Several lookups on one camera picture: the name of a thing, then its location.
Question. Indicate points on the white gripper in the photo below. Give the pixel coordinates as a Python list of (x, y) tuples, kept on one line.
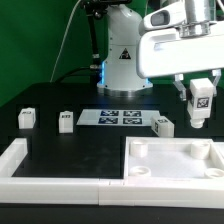
[(164, 52)]

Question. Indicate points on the white square table top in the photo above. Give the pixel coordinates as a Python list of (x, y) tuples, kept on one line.
[(176, 158)]

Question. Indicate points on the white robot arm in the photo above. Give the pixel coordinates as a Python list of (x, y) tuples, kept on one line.
[(181, 37)]

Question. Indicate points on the white sheet with markers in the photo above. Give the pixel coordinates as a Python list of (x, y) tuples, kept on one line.
[(108, 117)]

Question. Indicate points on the white left fence piece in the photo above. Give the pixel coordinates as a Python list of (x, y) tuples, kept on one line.
[(12, 157)]

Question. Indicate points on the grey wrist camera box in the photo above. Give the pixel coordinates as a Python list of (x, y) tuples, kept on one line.
[(161, 19)]

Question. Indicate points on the white front fence rail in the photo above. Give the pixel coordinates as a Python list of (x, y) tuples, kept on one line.
[(204, 193)]

